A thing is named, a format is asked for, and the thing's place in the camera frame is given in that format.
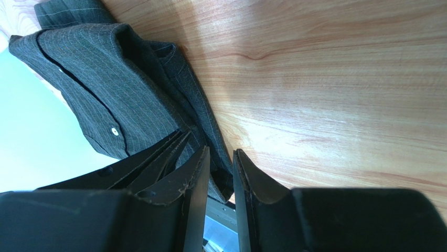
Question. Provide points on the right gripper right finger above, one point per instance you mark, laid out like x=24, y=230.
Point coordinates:
x=272, y=217

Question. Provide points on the aluminium frame rail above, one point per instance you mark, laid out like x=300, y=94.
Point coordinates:
x=220, y=229

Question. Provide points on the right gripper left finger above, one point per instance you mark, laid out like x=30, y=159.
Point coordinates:
x=168, y=216

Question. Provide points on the dark pinstriped long sleeve shirt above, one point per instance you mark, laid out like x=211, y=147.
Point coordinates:
x=126, y=92

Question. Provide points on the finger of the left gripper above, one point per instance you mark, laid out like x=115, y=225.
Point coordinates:
x=136, y=172

